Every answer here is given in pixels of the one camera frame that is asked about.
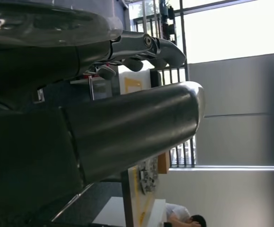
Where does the steel workbench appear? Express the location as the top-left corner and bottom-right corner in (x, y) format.
(118, 64), (167, 227)

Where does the silver wheel cover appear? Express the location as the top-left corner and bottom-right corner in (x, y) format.
(138, 157), (159, 195)

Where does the orange flat board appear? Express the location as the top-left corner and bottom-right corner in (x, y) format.
(157, 151), (171, 175)

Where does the metal floor outlet box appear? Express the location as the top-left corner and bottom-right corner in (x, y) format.
(33, 88), (45, 104)

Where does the black window railing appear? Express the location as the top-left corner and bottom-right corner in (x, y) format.
(169, 136), (196, 168)

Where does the person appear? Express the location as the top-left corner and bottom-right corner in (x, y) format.
(164, 203), (208, 227)

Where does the black device on pole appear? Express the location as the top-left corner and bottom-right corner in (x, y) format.
(159, 0), (177, 41)

